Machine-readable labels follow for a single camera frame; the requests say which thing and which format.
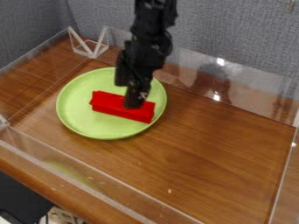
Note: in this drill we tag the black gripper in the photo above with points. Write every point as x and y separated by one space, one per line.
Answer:
144 55

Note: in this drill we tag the red rectangular block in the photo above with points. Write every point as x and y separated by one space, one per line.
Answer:
108 103

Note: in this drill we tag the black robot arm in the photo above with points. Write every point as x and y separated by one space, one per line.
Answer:
156 8

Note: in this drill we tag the light green plate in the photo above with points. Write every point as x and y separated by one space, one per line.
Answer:
94 124

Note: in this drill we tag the white power strip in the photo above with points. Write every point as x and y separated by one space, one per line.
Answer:
59 216

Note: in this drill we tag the clear acrylic enclosure wall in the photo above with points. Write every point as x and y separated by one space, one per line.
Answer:
215 163

